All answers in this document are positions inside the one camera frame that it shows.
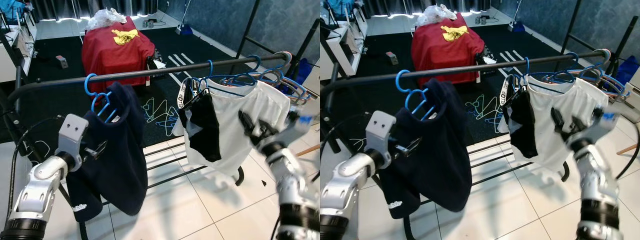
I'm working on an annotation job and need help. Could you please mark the pale green plastic hanger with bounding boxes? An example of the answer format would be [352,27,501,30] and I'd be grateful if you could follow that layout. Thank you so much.
[465,95,493,118]
[141,97,169,120]

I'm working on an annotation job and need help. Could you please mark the white T-shirt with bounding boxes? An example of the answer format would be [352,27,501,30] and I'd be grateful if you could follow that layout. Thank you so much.
[172,79,292,177]
[497,75,608,173]

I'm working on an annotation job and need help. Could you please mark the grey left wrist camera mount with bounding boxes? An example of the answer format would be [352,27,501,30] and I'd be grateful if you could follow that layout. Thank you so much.
[365,110,397,155]
[58,113,90,157]

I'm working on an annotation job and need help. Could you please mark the black metal clothes rack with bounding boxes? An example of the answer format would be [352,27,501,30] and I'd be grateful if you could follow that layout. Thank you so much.
[0,50,321,240]
[320,49,640,240]

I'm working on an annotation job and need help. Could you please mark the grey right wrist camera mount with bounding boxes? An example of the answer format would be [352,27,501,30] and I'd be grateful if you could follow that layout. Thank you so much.
[284,111,319,146]
[590,106,621,143]

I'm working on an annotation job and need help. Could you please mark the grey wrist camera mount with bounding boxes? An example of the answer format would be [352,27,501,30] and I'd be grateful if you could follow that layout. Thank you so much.
[58,113,90,157]
[590,106,621,143]
[365,110,397,155]
[284,111,319,146]

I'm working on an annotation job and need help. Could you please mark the red cloth cover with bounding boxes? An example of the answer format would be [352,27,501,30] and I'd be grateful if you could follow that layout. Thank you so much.
[81,16,156,94]
[411,12,487,87]

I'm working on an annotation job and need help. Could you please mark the blue plastic hanger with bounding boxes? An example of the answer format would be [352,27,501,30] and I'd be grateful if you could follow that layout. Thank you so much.
[542,51,618,98]
[515,56,576,96]
[472,102,504,134]
[83,73,120,124]
[147,105,181,136]
[199,59,261,97]
[220,54,301,101]
[580,48,632,103]
[260,51,312,106]
[395,69,433,122]

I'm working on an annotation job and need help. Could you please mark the yellow cloth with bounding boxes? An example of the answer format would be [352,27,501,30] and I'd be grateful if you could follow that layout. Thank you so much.
[111,28,140,46]
[441,25,470,42]

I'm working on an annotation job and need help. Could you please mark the black floor mat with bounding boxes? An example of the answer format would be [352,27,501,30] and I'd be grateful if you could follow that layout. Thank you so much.
[320,20,640,151]
[0,22,321,147]

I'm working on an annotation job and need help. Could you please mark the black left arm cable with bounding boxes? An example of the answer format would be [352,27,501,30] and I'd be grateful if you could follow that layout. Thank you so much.
[6,115,65,213]
[320,111,370,166]

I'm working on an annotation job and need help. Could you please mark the black shorts with lettered band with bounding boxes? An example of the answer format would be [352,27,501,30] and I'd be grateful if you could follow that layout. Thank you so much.
[178,80,223,163]
[501,75,540,160]

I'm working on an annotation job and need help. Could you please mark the white cabinet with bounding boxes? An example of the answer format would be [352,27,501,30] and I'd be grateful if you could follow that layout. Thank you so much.
[0,9,39,84]
[320,5,368,82]

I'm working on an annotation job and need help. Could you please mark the navy fleece garment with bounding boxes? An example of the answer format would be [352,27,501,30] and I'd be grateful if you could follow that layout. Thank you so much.
[66,81,149,224]
[387,79,473,221]

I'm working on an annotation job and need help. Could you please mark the white plastic bag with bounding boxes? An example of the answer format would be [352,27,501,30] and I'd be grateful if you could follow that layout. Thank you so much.
[87,7,129,32]
[416,4,458,28]

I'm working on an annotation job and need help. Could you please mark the blue dustpan with handle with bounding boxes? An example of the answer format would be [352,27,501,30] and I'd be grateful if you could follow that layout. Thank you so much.
[175,0,194,36]
[507,0,526,33]

